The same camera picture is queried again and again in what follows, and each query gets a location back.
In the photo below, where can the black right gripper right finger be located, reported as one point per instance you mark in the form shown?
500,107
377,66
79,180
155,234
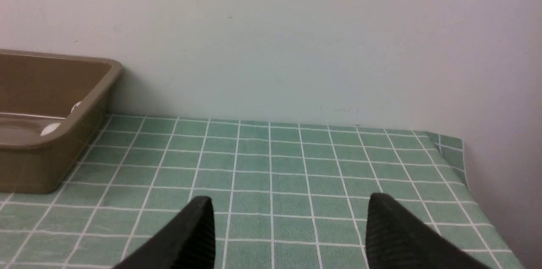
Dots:
397,239

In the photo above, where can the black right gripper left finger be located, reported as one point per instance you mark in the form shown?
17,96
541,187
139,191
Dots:
188,241

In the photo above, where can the green checkered tablecloth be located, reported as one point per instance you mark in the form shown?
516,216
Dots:
285,195

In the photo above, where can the olive plastic bin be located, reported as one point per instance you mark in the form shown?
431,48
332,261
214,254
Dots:
51,107

